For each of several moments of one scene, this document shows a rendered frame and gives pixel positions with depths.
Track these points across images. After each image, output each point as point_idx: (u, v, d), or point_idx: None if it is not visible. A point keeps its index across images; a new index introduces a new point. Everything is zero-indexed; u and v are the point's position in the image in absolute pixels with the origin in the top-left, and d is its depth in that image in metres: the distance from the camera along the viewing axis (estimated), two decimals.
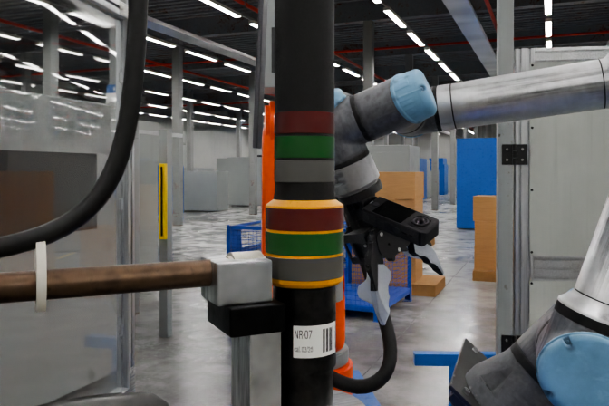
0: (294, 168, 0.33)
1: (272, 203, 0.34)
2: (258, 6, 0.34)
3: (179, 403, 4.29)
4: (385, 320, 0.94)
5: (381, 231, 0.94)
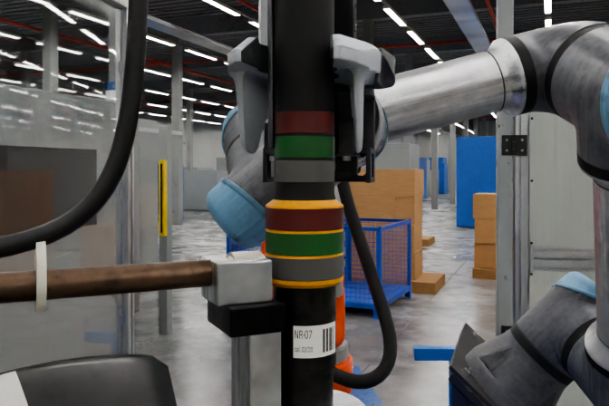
0: (294, 168, 0.33)
1: (272, 203, 0.34)
2: (267, 6, 0.34)
3: (179, 399, 4.29)
4: (249, 52, 0.31)
5: None
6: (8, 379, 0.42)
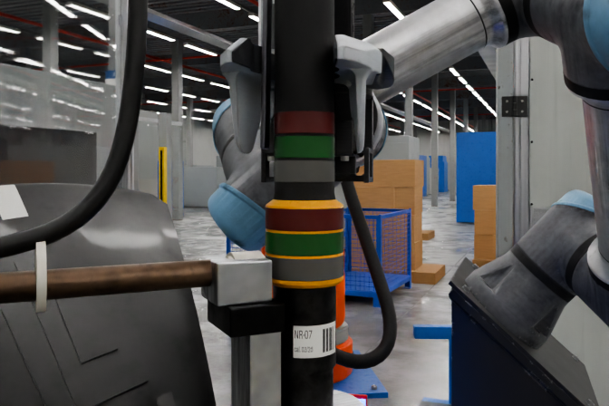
0: (294, 168, 0.33)
1: (272, 203, 0.34)
2: (263, 6, 0.34)
3: None
4: (240, 53, 0.32)
5: None
6: (7, 189, 0.42)
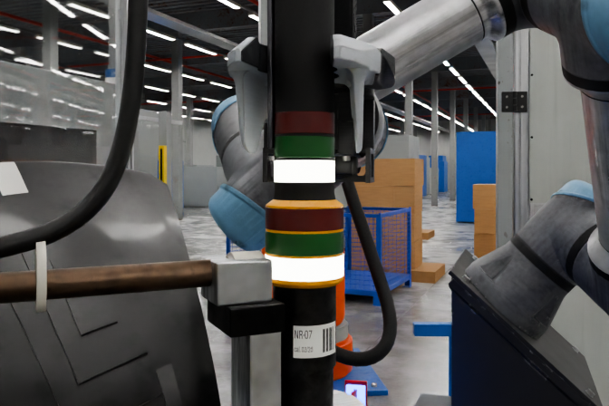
0: (294, 168, 0.33)
1: (272, 203, 0.34)
2: (267, 6, 0.34)
3: None
4: (249, 52, 0.31)
5: None
6: (7, 167, 0.42)
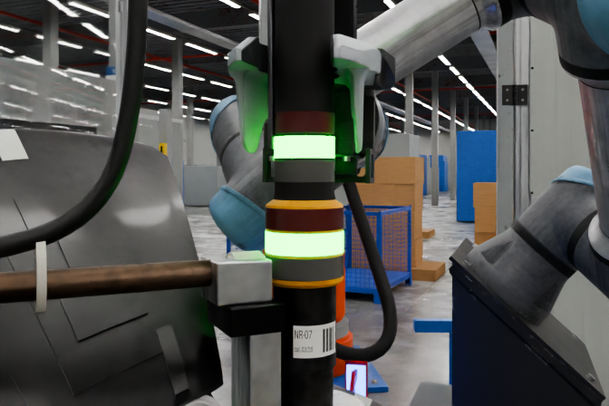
0: (294, 168, 0.33)
1: (272, 203, 0.34)
2: (267, 6, 0.34)
3: None
4: (249, 51, 0.32)
5: None
6: (7, 133, 0.42)
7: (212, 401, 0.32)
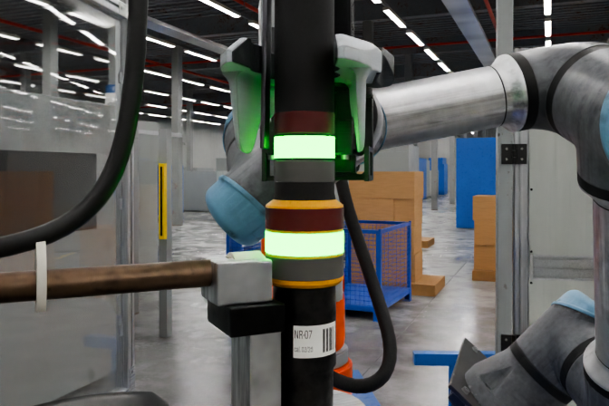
0: (294, 168, 0.33)
1: (272, 203, 0.34)
2: (263, 6, 0.34)
3: (179, 403, 4.29)
4: (240, 52, 0.32)
5: None
6: None
7: None
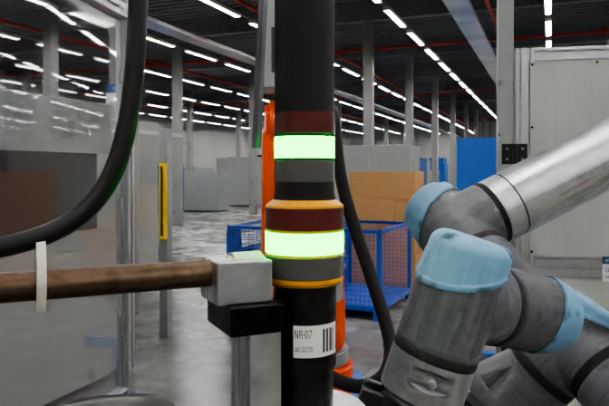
0: (294, 168, 0.33)
1: (272, 203, 0.34)
2: (258, 6, 0.34)
3: (179, 403, 4.29)
4: None
5: None
6: None
7: None
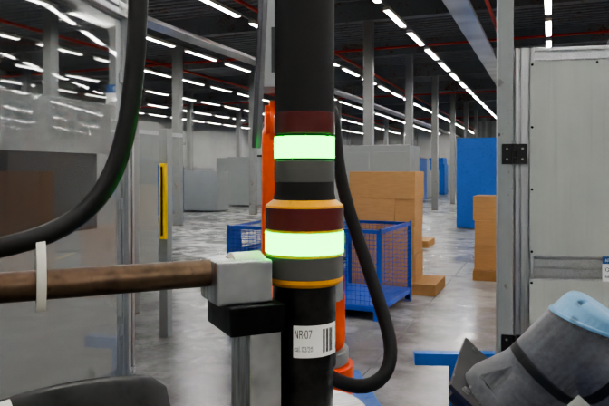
0: (294, 168, 0.33)
1: (272, 203, 0.34)
2: (258, 6, 0.34)
3: (179, 403, 4.29)
4: None
5: None
6: None
7: None
